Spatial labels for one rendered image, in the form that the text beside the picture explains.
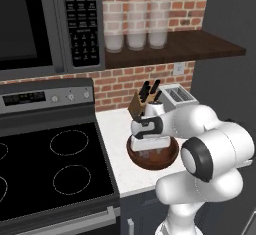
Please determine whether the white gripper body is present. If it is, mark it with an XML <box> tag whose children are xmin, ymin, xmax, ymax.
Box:
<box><xmin>129</xmin><ymin>134</ymin><xmax>172</xmax><ymax>153</ymax></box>

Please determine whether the brown wooden bowl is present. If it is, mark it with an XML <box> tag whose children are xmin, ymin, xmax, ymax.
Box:
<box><xmin>126</xmin><ymin>134</ymin><xmax>181</xmax><ymax>171</ymax></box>

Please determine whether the dark grey fridge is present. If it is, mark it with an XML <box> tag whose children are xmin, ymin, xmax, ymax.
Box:
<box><xmin>190</xmin><ymin>0</ymin><xmax>256</xmax><ymax>235</ymax></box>

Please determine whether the wooden knife block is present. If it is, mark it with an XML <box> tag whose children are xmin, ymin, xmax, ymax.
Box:
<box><xmin>127</xmin><ymin>90</ymin><xmax>160</xmax><ymax>120</ymax></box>

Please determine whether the silver toaster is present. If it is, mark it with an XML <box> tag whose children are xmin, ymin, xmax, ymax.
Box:
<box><xmin>158</xmin><ymin>83</ymin><xmax>200</xmax><ymax>113</ymax></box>

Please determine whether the dark grey cupboard door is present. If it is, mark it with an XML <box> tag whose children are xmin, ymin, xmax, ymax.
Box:
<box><xmin>119</xmin><ymin>189</ymin><xmax>174</xmax><ymax>235</ymax></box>

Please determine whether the dark wooden shelf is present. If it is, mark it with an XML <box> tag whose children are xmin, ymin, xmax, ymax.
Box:
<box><xmin>104</xmin><ymin>29</ymin><xmax>247</xmax><ymax>70</ymax></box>

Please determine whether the black hob stove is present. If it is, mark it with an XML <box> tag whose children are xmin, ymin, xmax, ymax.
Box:
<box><xmin>0</xmin><ymin>77</ymin><xmax>121</xmax><ymax>235</ymax></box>

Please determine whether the clear glass jar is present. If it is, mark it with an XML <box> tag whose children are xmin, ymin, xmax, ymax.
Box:
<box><xmin>126</xmin><ymin>0</ymin><xmax>148</xmax><ymax>52</ymax></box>
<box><xmin>147</xmin><ymin>0</ymin><xmax>171</xmax><ymax>50</ymax></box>
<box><xmin>102</xmin><ymin>1</ymin><xmax>126</xmax><ymax>54</ymax></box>

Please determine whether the grey microwave oven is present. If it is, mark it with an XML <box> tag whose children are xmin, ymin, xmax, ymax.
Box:
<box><xmin>0</xmin><ymin>0</ymin><xmax>106</xmax><ymax>81</ymax></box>

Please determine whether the white wall outlet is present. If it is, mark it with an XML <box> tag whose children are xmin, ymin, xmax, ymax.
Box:
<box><xmin>173</xmin><ymin>62</ymin><xmax>186</xmax><ymax>76</ymax></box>

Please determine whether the silver cupboard handle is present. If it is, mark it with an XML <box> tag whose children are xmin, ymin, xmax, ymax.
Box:
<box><xmin>127</xmin><ymin>217</ymin><xmax>135</xmax><ymax>235</ymax></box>

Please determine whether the silver oven door handle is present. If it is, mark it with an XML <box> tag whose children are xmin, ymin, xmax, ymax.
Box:
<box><xmin>14</xmin><ymin>206</ymin><xmax>117</xmax><ymax>235</ymax></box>

